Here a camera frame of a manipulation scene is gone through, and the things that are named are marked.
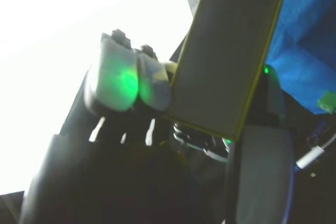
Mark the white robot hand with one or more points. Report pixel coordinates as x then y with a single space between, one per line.
118 182

